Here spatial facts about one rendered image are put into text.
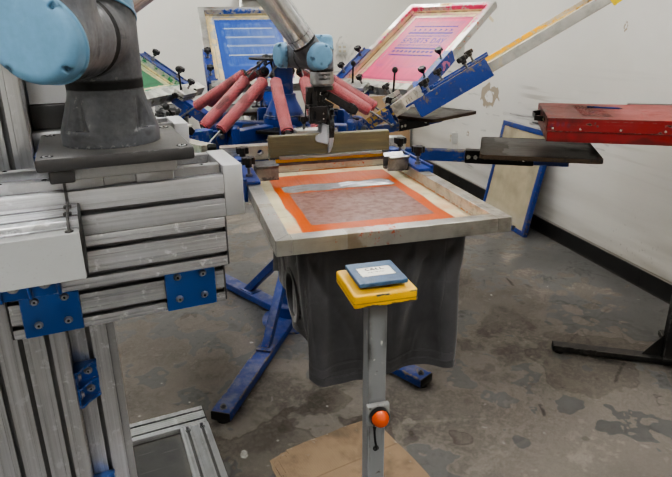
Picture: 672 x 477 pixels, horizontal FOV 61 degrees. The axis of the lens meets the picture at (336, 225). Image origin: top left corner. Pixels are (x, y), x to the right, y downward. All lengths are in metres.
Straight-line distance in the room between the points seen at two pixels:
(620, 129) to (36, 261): 1.98
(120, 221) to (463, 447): 1.61
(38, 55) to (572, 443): 2.09
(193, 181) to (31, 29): 0.33
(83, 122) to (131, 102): 0.08
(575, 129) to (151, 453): 1.83
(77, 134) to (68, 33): 0.21
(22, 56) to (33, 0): 0.07
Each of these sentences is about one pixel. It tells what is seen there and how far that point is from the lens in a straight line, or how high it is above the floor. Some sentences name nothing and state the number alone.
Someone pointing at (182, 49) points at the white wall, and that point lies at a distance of 5.89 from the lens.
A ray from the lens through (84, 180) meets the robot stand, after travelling 0.96.
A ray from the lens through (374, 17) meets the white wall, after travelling 6.23.
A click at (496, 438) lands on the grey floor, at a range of 2.31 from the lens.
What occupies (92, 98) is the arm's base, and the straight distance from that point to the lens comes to 0.95.
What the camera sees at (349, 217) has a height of 0.96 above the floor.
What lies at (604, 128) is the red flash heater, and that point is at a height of 1.07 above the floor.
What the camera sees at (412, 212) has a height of 0.96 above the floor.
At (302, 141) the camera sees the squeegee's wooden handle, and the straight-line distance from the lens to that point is 1.86.
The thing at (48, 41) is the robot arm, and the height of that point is 1.42.
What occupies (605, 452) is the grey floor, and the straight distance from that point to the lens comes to 2.37.
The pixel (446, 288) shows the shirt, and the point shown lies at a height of 0.77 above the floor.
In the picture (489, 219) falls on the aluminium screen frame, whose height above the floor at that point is 0.99.
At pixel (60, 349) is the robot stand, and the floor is 0.83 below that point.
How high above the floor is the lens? 1.43
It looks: 19 degrees down
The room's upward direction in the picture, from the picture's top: 1 degrees counter-clockwise
